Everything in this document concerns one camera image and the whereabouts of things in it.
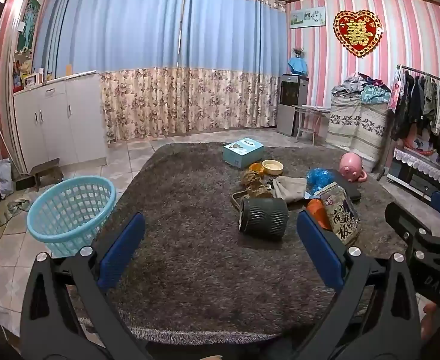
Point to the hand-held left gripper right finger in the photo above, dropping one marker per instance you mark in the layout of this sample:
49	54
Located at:
319	251

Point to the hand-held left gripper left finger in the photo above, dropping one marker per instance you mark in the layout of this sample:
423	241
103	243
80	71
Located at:
120	251

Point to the orange snack wrapper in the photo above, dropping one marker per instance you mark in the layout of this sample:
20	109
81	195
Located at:
317	212

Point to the black white printed snack bag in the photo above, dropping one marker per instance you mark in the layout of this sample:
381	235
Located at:
341	217

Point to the dark green ribbed cylinder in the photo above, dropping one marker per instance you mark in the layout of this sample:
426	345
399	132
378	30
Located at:
263	219

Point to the light blue plastic basket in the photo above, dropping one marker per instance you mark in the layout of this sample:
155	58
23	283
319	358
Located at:
55	234

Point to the grey cloth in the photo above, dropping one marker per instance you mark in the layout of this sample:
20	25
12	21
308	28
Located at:
289	189

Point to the blue plastic bag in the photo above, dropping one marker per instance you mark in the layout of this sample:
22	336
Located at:
319	180

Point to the brown paper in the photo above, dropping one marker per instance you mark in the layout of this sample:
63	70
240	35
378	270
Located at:
253	185

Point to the yellow bowl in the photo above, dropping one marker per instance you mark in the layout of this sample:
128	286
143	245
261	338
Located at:
272	167

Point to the small orange fruit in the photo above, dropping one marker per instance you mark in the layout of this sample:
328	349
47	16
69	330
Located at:
255	168

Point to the person's right hand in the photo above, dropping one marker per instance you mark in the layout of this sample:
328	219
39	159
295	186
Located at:
428	322

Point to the low cabinet with lace cover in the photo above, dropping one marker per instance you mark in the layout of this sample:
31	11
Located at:
418	172

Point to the red blue toy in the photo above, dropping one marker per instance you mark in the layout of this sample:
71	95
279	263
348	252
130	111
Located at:
418	146

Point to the brown shaggy rug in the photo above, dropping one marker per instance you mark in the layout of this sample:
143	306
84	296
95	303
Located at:
190	270

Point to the pink piggy bank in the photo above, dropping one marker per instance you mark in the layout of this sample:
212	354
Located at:
351	165

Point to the row of hanging clothes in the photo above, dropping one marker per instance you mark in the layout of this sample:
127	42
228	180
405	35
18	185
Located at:
429	112

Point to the patterned cloth covered stack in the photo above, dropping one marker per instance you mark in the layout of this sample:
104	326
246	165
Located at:
354	131

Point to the wooden stool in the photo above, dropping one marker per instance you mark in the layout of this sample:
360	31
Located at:
47	168

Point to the green white floor cloth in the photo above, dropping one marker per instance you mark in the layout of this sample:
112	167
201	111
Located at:
15	208

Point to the dark dustpan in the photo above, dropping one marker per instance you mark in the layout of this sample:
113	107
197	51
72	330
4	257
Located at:
25	183

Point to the light blue cardboard box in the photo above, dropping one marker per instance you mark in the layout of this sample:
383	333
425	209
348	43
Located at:
242	153

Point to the white plastic bag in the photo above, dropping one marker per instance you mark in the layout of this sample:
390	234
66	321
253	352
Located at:
4	180

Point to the pile of loose clothes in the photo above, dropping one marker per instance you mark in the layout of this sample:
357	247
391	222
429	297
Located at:
358	88

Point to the metal clothes rack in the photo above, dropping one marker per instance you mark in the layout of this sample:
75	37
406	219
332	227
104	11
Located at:
426	73

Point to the small white folding table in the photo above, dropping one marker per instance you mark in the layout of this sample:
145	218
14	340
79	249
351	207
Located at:
313	109

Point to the white cabinet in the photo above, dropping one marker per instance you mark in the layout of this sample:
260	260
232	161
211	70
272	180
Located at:
66	120

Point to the grey water dispenser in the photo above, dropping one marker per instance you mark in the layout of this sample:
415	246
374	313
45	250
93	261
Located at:
289	108

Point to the blue wrapped potted plant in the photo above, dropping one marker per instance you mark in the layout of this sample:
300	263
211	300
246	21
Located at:
298	63

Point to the blue floral curtain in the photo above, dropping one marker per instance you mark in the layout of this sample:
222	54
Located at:
122	63
235	63

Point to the small yellow container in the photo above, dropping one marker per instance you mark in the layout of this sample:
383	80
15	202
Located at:
69	70

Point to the white pink box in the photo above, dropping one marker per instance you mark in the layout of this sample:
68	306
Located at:
29	81

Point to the pile of colourful toys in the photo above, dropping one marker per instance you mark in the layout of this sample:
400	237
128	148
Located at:
20	73

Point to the red heart wall decoration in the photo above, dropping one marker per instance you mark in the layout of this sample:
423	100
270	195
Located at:
357	33

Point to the wall picture clock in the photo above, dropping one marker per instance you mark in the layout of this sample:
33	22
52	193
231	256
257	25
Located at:
306	18

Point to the green wall poster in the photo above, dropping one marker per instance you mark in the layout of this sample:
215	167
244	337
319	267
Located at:
28	26

